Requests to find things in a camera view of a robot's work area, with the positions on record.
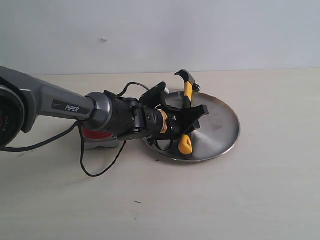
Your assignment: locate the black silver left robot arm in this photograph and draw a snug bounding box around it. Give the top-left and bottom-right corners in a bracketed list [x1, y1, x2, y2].
[0, 67, 209, 151]

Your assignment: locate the round stainless steel plate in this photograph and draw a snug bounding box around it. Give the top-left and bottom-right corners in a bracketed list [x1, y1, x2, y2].
[143, 92, 241, 163]

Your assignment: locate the yellow black claw hammer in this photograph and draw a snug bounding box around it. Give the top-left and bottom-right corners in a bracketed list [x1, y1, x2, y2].
[175, 69, 200, 155]

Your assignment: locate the red dome push button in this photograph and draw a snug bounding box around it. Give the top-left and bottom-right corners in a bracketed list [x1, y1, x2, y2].
[81, 127, 120, 150]

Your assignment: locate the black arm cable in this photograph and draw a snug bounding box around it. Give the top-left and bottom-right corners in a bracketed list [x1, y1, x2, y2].
[0, 81, 176, 178]

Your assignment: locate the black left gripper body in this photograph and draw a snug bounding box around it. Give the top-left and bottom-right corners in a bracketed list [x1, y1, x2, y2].
[143, 107, 190, 141]

